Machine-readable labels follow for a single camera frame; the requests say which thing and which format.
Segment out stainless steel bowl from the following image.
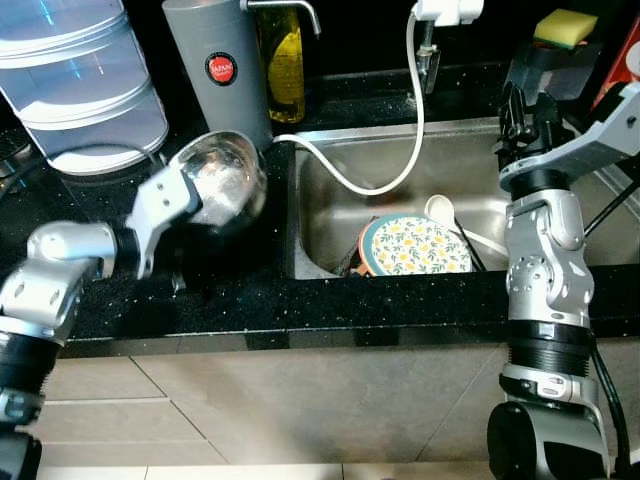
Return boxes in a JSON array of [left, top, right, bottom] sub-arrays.
[[180, 129, 270, 237]]

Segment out clear plastic sponge holder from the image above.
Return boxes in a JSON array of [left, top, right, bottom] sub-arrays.
[[504, 44, 602, 103]]

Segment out yellow green sponge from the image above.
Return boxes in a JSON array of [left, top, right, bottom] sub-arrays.
[[532, 9, 600, 52]]

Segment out white faucet sprayer head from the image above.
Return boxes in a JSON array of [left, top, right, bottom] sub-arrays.
[[411, 0, 487, 97]]

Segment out grey jug with red badge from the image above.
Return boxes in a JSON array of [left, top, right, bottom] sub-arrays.
[[161, 0, 274, 152]]

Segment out stainless steel sink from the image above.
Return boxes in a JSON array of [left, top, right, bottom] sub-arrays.
[[284, 118, 640, 282]]

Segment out round floral pattern plate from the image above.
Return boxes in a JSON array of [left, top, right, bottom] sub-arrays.
[[357, 212, 475, 277]]

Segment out beige cabinet front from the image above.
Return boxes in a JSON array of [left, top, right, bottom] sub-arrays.
[[0, 333, 640, 468]]

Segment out clear stacked plastic food containers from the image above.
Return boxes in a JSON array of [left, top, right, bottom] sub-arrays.
[[0, 0, 170, 178]]

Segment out yellow cooking oil bottle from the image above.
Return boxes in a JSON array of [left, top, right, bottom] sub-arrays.
[[255, 8, 307, 125]]

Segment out steel faucet spout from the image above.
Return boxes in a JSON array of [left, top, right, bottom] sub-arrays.
[[240, 0, 324, 38]]

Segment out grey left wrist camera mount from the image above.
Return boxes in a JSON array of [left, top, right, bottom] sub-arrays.
[[127, 164, 207, 280]]

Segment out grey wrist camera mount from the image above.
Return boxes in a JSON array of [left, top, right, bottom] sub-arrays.
[[127, 164, 207, 280], [499, 82, 640, 192]]

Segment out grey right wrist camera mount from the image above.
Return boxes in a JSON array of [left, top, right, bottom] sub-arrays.
[[499, 82, 640, 192]]

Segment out white flexible faucet hose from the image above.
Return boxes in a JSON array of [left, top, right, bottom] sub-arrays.
[[271, 10, 428, 198]]

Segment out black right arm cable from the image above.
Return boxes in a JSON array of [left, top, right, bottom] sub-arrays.
[[583, 168, 637, 473]]

